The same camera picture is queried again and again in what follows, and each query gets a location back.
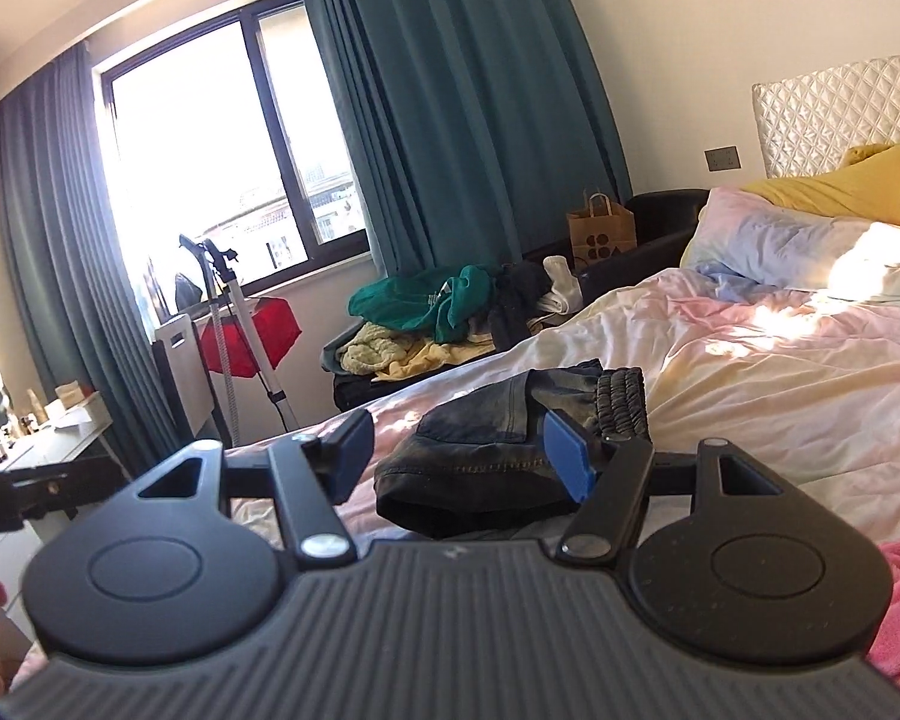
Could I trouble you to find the yellow knit garment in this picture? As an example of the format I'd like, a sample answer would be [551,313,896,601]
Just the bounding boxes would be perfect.
[339,322,496,380]

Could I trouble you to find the bed with pastel duvet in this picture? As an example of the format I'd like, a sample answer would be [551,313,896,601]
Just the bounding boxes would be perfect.
[225,229,900,548]

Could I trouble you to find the white dressing table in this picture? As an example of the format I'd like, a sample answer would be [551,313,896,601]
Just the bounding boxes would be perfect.
[0,394,121,638]

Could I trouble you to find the teal curtain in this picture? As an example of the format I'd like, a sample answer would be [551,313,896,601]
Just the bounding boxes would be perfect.
[296,0,635,278]
[0,41,188,458]

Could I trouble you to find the pastel tie-dye pillow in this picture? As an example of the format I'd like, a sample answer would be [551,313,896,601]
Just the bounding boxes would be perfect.
[825,221,900,301]
[679,187,890,290]

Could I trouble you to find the white quilted headboard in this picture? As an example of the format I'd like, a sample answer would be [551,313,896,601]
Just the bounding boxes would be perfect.
[751,51,900,179]

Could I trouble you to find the dark clothes pile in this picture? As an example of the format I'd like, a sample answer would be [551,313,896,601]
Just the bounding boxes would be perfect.
[487,262,563,350]

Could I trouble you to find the black leather sofa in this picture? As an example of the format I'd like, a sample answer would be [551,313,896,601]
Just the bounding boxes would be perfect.
[330,190,710,412]

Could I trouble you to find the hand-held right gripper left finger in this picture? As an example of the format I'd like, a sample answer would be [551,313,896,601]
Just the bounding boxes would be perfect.
[131,411,376,563]

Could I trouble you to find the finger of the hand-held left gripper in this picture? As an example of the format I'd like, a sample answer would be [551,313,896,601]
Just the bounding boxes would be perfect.
[0,456,132,537]

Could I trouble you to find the white folded panel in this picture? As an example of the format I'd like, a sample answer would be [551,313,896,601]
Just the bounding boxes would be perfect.
[150,311,222,443]

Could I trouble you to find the white cloth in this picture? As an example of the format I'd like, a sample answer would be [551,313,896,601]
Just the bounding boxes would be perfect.
[532,255,582,316]

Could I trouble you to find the yellow pillow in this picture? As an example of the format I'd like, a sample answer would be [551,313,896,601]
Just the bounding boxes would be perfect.
[742,141,900,237]

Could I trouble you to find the garment steamer stand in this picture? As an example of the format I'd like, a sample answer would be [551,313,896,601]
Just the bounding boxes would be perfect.
[178,234,301,436]

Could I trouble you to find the brown paper bag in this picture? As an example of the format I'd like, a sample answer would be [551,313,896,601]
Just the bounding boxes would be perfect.
[566,193,638,271]

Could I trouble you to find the green garment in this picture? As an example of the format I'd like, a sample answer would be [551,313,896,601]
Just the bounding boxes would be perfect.
[347,264,496,344]

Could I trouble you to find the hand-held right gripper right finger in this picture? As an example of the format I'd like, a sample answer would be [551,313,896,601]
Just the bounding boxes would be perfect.
[544,411,796,565]

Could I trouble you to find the red cloth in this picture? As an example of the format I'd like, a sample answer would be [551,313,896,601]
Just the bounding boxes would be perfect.
[199,296,303,380]

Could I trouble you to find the black pants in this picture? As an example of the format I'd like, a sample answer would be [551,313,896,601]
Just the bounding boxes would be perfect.
[375,360,650,537]

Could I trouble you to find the black framed window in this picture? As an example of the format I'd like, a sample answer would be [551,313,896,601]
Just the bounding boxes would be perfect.
[90,0,372,293]

